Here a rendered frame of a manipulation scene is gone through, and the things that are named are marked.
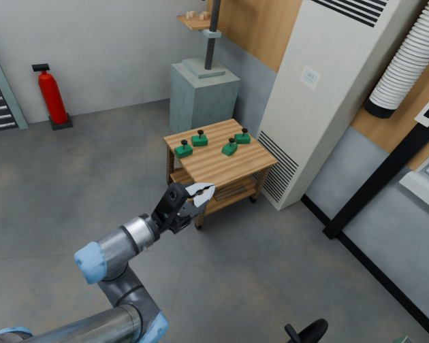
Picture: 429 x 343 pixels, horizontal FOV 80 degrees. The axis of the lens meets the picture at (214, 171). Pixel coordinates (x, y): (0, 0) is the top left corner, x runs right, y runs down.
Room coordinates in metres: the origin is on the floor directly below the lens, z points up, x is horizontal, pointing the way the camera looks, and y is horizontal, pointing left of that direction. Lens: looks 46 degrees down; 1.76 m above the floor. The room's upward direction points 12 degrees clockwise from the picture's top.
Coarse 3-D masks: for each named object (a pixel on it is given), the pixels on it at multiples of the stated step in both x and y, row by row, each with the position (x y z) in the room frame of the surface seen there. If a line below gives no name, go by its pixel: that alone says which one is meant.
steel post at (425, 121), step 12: (420, 120) 1.27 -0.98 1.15; (420, 132) 1.26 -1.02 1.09; (408, 144) 1.26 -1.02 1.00; (420, 144) 1.23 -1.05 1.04; (396, 156) 1.27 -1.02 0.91; (408, 156) 1.23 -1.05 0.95; (384, 168) 1.27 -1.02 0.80; (396, 168) 1.23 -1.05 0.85; (372, 180) 1.27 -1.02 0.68; (384, 180) 1.23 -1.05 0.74; (360, 192) 1.28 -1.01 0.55; (372, 192) 1.24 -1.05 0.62; (348, 204) 1.28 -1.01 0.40; (360, 204) 1.24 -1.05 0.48; (336, 216) 1.28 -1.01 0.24; (348, 216) 1.24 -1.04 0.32; (324, 228) 1.29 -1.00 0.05; (336, 228) 1.24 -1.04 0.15
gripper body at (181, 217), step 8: (184, 208) 0.36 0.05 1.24; (192, 208) 0.36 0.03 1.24; (144, 216) 0.31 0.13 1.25; (176, 216) 0.33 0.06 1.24; (184, 216) 0.34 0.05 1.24; (152, 224) 0.29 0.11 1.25; (176, 224) 0.32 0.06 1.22; (184, 224) 0.35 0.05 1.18; (160, 232) 0.31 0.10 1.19; (176, 232) 0.33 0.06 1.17
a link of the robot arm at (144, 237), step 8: (136, 216) 0.31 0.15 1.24; (128, 224) 0.28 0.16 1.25; (136, 224) 0.28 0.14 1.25; (144, 224) 0.29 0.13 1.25; (136, 232) 0.26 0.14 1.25; (144, 232) 0.27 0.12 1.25; (152, 232) 0.28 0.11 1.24; (136, 240) 0.25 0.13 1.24; (144, 240) 0.26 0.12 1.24; (152, 240) 0.27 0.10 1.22; (144, 248) 0.25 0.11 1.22
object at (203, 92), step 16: (176, 16) 2.32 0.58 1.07; (192, 16) 2.36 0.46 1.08; (208, 16) 2.48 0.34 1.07; (208, 32) 2.16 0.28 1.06; (208, 48) 2.19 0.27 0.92; (176, 64) 2.25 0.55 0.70; (192, 64) 2.23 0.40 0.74; (208, 64) 2.18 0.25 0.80; (176, 80) 2.14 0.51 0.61; (192, 80) 2.01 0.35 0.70; (208, 80) 2.08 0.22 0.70; (224, 80) 2.14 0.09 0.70; (176, 96) 2.13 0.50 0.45; (192, 96) 1.93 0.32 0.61; (208, 96) 2.00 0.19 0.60; (224, 96) 2.12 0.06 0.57; (176, 112) 2.12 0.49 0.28; (192, 112) 1.91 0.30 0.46; (208, 112) 2.02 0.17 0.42; (224, 112) 2.15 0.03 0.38; (176, 128) 2.10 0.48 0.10; (192, 128) 1.91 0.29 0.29
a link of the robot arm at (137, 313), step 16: (144, 288) 0.20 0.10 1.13; (128, 304) 0.15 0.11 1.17; (144, 304) 0.16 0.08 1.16; (80, 320) 0.09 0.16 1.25; (96, 320) 0.09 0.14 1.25; (112, 320) 0.10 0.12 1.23; (128, 320) 0.11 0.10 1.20; (144, 320) 0.13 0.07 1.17; (160, 320) 0.14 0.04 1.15; (48, 336) 0.05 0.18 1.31; (64, 336) 0.06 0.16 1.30; (80, 336) 0.06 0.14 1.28; (96, 336) 0.07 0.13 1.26; (112, 336) 0.08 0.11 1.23; (128, 336) 0.09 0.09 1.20; (144, 336) 0.10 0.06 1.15; (160, 336) 0.11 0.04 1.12
